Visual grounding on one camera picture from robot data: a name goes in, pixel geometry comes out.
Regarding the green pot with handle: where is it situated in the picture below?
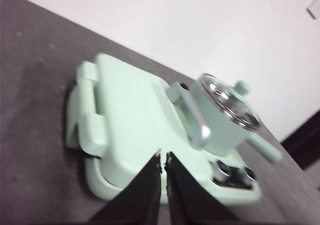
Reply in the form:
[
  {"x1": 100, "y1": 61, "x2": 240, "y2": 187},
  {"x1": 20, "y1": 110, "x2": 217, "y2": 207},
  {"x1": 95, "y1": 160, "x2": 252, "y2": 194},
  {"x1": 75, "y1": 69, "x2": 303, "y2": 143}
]
[{"x1": 188, "y1": 72, "x2": 284, "y2": 165}]

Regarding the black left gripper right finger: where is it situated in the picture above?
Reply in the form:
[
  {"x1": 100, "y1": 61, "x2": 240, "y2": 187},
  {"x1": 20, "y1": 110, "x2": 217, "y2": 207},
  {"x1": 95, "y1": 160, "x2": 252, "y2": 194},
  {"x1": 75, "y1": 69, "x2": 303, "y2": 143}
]
[{"x1": 163, "y1": 151, "x2": 241, "y2": 225}]

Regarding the glass pot lid green knob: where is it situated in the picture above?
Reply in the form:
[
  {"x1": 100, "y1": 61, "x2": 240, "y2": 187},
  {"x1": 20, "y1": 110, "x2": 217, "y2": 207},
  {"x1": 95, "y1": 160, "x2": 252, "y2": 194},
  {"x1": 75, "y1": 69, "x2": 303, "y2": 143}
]
[{"x1": 199, "y1": 72, "x2": 261, "y2": 131}]

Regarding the green breakfast machine base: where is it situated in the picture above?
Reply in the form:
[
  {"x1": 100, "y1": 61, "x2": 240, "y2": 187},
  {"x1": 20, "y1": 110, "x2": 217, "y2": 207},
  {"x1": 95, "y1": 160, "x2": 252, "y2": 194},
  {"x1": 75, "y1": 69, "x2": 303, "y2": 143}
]
[{"x1": 65, "y1": 84, "x2": 262, "y2": 206}]

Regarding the silver control knob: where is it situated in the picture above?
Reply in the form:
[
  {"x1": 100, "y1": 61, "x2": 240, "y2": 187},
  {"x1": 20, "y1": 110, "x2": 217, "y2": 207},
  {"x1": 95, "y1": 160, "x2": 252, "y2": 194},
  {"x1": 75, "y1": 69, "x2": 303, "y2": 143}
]
[
  {"x1": 215, "y1": 159, "x2": 235, "y2": 180},
  {"x1": 243, "y1": 166, "x2": 257, "y2": 182}
]

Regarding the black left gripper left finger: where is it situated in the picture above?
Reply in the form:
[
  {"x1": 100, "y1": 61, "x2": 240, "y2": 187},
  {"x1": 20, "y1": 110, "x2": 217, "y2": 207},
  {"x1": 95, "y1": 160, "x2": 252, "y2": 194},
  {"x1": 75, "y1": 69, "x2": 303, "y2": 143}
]
[{"x1": 86, "y1": 148, "x2": 164, "y2": 225}]

